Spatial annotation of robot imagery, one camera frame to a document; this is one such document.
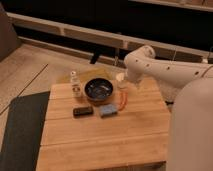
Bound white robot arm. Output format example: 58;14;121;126
124;45;213;171

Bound dark ceramic bowl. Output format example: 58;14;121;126
84;78;113;101

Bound white lidded cup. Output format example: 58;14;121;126
116;73;127;89

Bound blue sponge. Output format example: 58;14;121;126
99;104;117;117

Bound clear plastic bottle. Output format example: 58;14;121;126
70;71;82;97

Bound small black box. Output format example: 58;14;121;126
73;106;93;117

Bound dark floor mat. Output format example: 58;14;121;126
0;91;50;171

